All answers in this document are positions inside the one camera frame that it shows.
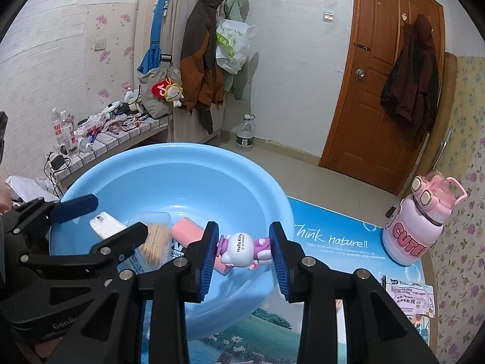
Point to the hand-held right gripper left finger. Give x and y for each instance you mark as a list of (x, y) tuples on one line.
[(206, 261)]

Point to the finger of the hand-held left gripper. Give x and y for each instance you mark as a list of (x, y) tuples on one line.
[(121, 237), (75, 206)]

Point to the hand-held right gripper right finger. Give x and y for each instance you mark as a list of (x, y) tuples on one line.
[(282, 261)]

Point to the white tissue box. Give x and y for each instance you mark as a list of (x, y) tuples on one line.
[(108, 225)]

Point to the purple white cat figurine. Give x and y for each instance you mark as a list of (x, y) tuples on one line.
[(237, 252)]

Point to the clear toothpick box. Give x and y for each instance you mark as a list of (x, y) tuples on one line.
[(155, 235)]

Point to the pink cylinder container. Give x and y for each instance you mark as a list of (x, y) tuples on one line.
[(185, 231)]

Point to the blue plastic basin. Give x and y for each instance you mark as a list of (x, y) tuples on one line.
[(182, 182)]

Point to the black charger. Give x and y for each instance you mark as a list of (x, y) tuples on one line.
[(58, 162)]

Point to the crumpled white plastic bag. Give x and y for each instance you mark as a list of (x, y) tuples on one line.
[(26, 187)]

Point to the tiled bench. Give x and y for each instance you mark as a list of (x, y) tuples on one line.
[(102, 146)]

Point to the red label plastic bottle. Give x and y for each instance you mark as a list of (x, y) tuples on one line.
[(69, 132), (57, 129)]

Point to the printed snack packet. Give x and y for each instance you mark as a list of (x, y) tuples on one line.
[(407, 295)]

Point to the pink water bottle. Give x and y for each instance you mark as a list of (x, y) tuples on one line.
[(409, 235)]

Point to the large clear water bottle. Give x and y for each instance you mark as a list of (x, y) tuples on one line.
[(245, 136)]

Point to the grey cloth bag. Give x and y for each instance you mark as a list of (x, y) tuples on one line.
[(155, 98)]

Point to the red plush toy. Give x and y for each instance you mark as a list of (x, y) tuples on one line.
[(166, 91)]

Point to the brown wooden door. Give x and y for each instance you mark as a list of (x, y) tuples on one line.
[(363, 121)]

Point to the brown orange hanging jacket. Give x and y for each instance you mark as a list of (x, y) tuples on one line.
[(197, 64)]

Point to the metal door knob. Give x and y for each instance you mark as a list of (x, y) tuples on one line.
[(360, 73)]

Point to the white green plastic bag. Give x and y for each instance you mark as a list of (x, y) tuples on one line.
[(235, 49)]

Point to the dark brown hanging jacket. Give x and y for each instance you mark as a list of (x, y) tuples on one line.
[(409, 83)]

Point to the pale green garment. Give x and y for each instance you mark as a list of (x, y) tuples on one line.
[(235, 3)]

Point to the beige light switch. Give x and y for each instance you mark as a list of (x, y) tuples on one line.
[(99, 44)]

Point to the white wall switch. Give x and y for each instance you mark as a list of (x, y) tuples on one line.
[(328, 17)]

